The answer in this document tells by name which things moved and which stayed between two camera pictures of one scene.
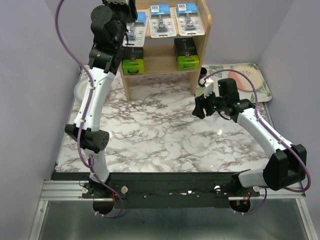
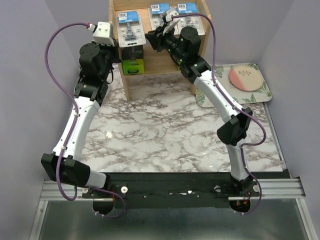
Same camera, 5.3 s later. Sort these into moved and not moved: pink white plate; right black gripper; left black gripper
Moved: left black gripper; right black gripper
Not moved: pink white plate
